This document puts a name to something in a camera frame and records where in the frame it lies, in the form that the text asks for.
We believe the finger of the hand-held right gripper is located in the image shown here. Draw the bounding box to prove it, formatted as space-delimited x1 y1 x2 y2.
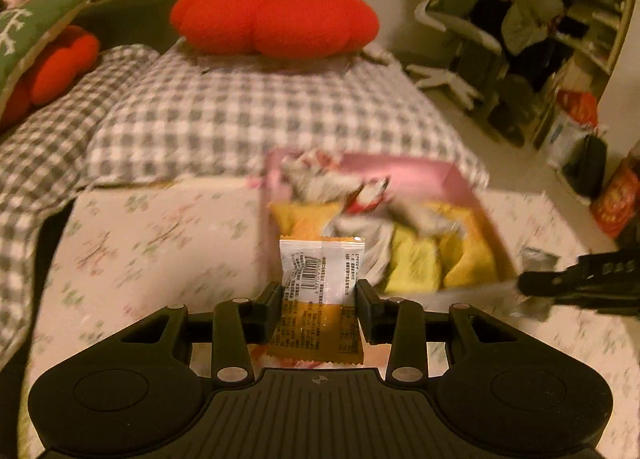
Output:
517 253 608 306

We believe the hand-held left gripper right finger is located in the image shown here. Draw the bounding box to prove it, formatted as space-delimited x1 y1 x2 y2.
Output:
355 279 537 385

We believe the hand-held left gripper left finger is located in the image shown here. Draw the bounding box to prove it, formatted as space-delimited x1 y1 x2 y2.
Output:
99 281 284 384

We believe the silver clear wrapper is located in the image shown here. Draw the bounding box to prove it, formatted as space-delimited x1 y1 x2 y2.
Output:
515 245 560 323

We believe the orange snack packet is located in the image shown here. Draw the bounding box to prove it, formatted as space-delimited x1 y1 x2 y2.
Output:
265 235 367 366

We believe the olive yellow snack packet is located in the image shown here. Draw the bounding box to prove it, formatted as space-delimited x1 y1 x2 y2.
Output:
384 233 447 293

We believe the white silver snack packet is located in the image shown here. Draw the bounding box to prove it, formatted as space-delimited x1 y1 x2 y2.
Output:
324 210 402 281

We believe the mustard yellow snack packet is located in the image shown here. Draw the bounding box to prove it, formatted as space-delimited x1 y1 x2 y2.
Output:
271 202 344 243

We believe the small red candy packet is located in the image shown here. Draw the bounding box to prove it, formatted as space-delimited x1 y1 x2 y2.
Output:
347 176 392 214

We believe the white nut-print snack packet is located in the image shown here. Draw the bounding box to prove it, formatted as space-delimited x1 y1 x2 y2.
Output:
278 150 352 206

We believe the pink cardboard box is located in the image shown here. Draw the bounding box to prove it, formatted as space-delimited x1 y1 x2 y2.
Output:
260 149 524 313

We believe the red patterned container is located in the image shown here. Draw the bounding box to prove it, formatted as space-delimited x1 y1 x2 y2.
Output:
589 150 640 241

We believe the dark green bag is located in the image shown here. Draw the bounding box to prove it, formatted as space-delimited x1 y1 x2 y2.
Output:
561 133 609 199

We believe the floral tablecloth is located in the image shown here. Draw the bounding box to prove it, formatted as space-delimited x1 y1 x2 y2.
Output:
24 183 640 459

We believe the orange white bag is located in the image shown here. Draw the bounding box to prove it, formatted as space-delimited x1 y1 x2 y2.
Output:
541 88 601 171

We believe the grey checked blanket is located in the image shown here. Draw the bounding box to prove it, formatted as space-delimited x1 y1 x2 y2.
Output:
0 43 492 357

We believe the white office chair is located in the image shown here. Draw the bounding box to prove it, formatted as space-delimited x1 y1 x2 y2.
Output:
404 0 507 114

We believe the large orange pumpkin cushion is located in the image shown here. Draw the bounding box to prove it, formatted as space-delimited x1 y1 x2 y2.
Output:
169 0 379 58

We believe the dark green sofa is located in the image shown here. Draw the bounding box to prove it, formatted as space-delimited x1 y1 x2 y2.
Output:
72 0 182 56

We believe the small orange pumpkin cushion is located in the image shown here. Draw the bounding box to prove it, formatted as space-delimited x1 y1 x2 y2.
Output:
0 24 102 126

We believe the green snowflake cushion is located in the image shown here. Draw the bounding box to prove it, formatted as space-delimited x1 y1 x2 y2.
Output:
0 0 95 114

